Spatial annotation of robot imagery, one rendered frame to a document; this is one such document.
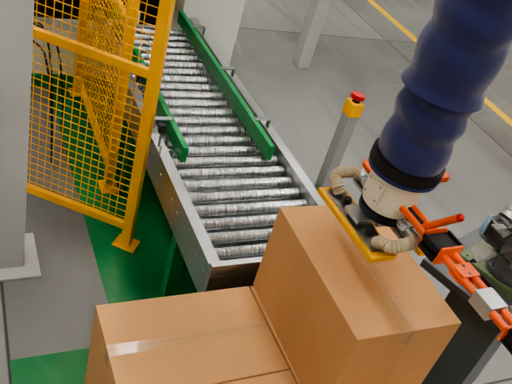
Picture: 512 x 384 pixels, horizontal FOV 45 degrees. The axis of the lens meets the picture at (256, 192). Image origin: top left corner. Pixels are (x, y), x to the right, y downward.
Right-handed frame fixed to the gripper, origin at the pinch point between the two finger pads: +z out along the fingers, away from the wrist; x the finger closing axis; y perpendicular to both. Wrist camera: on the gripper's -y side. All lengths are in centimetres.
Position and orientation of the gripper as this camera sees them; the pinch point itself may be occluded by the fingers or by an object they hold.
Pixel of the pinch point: (480, 246)
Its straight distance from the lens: 193.6
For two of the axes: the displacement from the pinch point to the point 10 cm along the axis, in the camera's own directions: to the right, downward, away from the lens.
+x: 2.4, -7.8, -5.8
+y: -3.9, -6.3, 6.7
